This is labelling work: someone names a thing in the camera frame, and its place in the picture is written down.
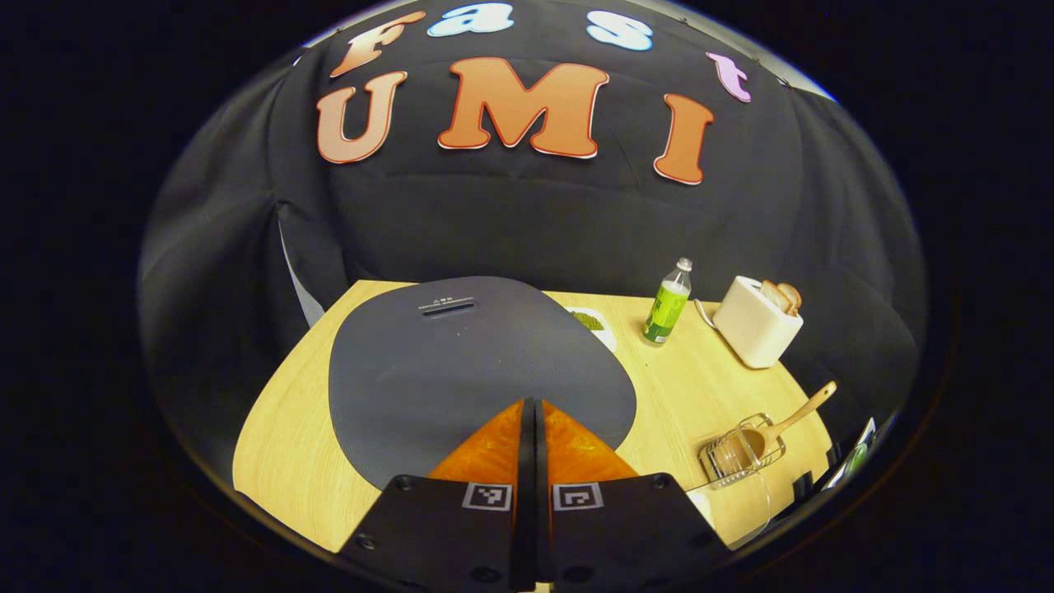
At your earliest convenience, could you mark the wire chopstick holder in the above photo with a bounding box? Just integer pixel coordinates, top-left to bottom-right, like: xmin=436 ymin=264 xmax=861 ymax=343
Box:
xmin=698 ymin=412 xmax=787 ymax=488

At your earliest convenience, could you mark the dark grey rice cooker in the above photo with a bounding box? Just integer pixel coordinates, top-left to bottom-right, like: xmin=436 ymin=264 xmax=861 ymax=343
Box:
xmin=328 ymin=276 xmax=639 ymax=495

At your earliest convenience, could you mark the green drink bottle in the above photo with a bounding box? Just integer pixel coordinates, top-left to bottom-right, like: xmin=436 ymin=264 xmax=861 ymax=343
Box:
xmin=641 ymin=257 xmax=693 ymax=347

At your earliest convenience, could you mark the white toaster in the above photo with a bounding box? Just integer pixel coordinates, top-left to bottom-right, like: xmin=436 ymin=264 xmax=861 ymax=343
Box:
xmin=712 ymin=276 xmax=804 ymax=369

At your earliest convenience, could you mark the black backdrop cloth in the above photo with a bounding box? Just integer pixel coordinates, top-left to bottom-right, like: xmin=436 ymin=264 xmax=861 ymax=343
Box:
xmin=138 ymin=0 xmax=931 ymax=495

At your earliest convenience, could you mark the wooden spoon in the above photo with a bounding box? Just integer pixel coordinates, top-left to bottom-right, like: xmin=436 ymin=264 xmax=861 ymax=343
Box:
xmin=716 ymin=381 xmax=838 ymax=470

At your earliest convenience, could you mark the white divided bean dish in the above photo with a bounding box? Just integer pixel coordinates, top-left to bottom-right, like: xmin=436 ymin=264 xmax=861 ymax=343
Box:
xmin=568 ymin=306 xmax=618 ymax=353

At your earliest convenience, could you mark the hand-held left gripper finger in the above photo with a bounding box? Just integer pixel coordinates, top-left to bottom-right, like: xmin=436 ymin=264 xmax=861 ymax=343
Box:
xmin=536 ymin=398 xmax=730 ymax=591
xmin=338 ymin=398 xmax=537 ymax=592

